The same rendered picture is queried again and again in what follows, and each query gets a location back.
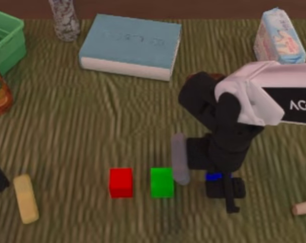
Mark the grey patterned cylinder bottle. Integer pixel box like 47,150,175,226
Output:
48,0,81,43

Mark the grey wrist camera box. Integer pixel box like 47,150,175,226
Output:
171,132,191,186

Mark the blue cube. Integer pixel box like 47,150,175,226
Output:
205,172,233,181

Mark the white tissue pack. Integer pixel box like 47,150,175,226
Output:
253,7,306,65

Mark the red cube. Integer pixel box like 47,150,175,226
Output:
109,168,134,198

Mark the beige wooden peg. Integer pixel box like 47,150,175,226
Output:
291,199,306,216

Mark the green cube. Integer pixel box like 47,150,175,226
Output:
150,167,174,198

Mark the light blue hardcover book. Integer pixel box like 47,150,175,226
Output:
78,13,183,82

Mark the green plastic basket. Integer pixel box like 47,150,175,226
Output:
0,8,27,76

